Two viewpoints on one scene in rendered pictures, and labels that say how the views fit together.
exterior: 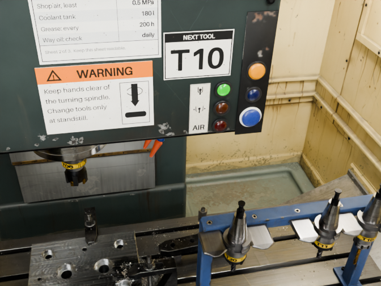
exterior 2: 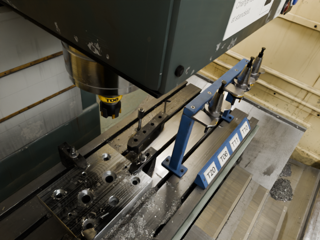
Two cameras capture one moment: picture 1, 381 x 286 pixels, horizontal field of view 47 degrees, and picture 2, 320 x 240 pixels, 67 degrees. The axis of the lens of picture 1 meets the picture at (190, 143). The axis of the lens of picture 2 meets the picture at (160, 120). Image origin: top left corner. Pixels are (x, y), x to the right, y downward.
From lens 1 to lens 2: 63 cm
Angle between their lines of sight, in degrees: 35
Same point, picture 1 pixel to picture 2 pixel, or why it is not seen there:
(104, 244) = (95, 163)
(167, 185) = (87, 107)
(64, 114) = (242, 8)
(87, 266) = (98, 184)
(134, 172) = (67, 106)
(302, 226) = (232, 88)
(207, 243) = (203, 119)
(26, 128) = (214, 36)
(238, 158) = not seen: hidden behind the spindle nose
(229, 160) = not seen: hidden behind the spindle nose
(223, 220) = (198, 102)
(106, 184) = (49, 123)
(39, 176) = not seen: outside the picture
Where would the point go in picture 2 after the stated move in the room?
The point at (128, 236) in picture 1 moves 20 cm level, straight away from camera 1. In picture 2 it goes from (107, 149) to (74, 121)
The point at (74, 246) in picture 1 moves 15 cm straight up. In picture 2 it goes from (74, 176) to (68, 147)
